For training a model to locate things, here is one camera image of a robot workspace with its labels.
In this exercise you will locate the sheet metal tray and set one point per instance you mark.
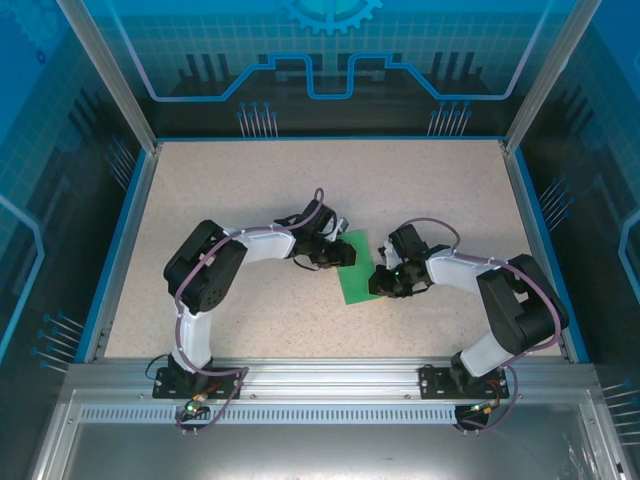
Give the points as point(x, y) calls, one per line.
point(320, 455)

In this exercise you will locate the aluminium mounting rail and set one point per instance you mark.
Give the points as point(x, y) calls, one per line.
point(330, 380)

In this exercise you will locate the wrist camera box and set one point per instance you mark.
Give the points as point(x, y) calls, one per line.
point(342, 225)
point(387, 250)

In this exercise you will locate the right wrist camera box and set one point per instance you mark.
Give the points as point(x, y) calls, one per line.
point(387, 250)

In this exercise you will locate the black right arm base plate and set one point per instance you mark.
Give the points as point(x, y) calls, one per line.
point(432, 385)

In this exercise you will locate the green paper sheet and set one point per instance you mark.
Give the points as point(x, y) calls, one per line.
point(357, 285)

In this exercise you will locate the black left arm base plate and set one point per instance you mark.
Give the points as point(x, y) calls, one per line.
point(165, 387)

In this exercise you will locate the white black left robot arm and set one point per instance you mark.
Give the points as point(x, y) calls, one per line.
point(205, 280)

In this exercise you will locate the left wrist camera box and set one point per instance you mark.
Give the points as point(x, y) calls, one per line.
point(342, 225)

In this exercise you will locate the aluminium frame post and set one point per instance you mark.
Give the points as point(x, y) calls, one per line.
point(115, 85)
point(545, 85)

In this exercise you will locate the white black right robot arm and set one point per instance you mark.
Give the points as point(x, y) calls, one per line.
point(515, 310)

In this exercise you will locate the aluminium table side rail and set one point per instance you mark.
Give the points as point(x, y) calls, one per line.
point(128, 240)
point(531, 240)

